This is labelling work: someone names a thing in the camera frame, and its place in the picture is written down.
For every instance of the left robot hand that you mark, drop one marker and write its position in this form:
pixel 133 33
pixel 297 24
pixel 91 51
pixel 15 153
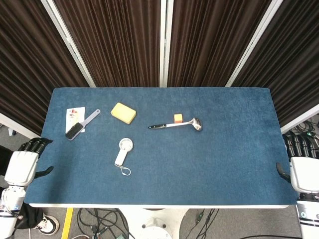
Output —
pixel 21 165

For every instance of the white frame post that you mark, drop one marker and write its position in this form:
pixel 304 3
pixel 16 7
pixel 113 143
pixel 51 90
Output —
pixel 165 42
pixel 254 44
pixel 69 47

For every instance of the white printed card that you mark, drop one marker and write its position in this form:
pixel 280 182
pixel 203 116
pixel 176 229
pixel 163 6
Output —
pixel 74 115

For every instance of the white frame rail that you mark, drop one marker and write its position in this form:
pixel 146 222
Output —
pixel 299 119
pixel 17 127

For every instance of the blue table cloth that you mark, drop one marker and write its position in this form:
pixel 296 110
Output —
pixel 199 161

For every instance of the grey brush black bristles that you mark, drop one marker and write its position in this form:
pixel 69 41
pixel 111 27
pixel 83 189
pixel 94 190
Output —
pixel 74 132

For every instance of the white black shoe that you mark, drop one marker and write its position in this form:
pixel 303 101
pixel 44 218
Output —
pixel 47 224

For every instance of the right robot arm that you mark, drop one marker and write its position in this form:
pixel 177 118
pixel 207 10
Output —
pixel 309 214

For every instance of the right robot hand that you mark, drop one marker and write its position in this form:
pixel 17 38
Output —
pixel 305 171

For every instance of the yellow sponge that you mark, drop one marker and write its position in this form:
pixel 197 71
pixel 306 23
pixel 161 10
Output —
pixel 123 112

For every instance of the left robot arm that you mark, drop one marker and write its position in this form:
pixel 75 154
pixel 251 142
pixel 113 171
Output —
pixel 10 209

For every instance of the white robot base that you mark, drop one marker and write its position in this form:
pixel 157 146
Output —
pixel 154 224

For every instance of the orange yellow cube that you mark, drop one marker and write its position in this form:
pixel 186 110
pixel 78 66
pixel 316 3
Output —
pixel 178 118

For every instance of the brown curtain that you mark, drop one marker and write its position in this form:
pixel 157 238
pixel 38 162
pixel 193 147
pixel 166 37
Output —
pixel 117 42
pixel 291 62
pixel 27 62
pixel 211 42

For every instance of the white handheld fan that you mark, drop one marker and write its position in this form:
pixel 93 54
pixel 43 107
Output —
pixel 122 156

